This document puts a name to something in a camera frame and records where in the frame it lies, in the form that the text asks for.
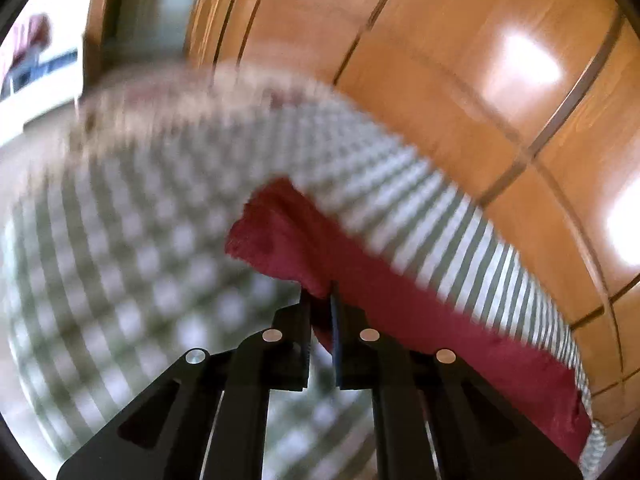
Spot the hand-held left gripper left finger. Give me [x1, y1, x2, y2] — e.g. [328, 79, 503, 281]
[57, 290, 311, 480]

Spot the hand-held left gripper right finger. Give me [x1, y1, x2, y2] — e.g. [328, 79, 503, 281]
[330, 282, 584, 480]

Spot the red cloth garment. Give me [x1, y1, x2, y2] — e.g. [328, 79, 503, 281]
[225, 177, 594, 466]

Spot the green white checked blanket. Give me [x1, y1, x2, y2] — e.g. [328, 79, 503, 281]
[0, 62, 608, 480]

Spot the wooden panelled headboard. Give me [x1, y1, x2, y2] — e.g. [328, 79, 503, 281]
[82, 0, 640, 441]

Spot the red and white object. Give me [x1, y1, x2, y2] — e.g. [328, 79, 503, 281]
[0, 12, 81, 106]

